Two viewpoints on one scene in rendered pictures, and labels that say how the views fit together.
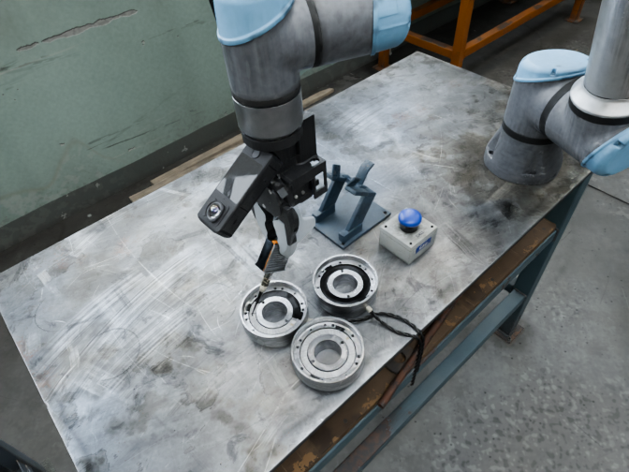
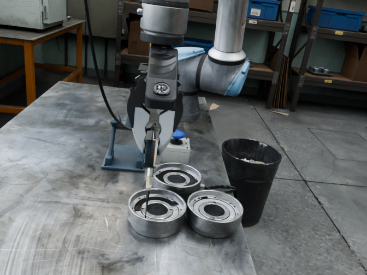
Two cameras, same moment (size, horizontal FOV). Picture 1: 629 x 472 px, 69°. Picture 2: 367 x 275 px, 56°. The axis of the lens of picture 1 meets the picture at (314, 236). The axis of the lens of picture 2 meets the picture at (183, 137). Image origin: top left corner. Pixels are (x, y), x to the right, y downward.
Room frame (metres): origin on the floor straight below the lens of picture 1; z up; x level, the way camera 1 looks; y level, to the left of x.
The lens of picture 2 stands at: (0.08, 0.50, 1.20)
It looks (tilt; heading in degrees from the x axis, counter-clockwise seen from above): 23 degrees down; 304
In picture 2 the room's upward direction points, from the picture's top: 8 degrees clockwise
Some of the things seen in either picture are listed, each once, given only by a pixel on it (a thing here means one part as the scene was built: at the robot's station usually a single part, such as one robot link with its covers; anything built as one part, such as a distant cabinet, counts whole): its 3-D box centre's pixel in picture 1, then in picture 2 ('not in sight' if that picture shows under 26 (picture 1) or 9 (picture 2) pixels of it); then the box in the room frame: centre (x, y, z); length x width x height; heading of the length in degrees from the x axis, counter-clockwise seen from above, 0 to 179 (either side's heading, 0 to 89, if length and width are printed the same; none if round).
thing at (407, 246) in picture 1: (409, 233); (175, 148); (0.55, -0.17, 0.82); 0.08 x 0.07 x 0.05; 128
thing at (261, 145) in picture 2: not in sight; (244, 183); (0.75, -1.21, 0.21); 0.34 x 0.34 x 0.43
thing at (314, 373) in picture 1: (328, 355); (213, 214); (0.33, -0.01, 0.82); 0.08 x 0.08 x 0.02
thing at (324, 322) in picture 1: (328, 354); (213, 213); (0.33, -0.01, 0.82); 0.10 x 0.10 x 0.04
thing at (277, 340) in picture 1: (275, 315); (156, 213); (0.40, 0.07, 0.82); 0.10 x 0.10 x 0.04
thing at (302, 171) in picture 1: (282, 162); (159, 69); (0.46, 0.03, 1.07); 0.09 x 0.08 x 0.12; 129
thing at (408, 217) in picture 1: (409, 224); (176, 140); (0.54, -0.16, 0.85); 0.04 x 0.04 x 0.05
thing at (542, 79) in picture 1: (548, 91); (186, 67); (0.74, -0.45, 0.97); 0.13 x 0.12 x 0.14; 17
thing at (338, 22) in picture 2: not in sight; (333, 18); (1.23, -4.04, 1.11); 0.52 x 0.38 x 0.22; 38
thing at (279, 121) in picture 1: (267, 107); (161, 20); (0.46, 0.04, 1.15); 0.08 x 0.08 x 0.05
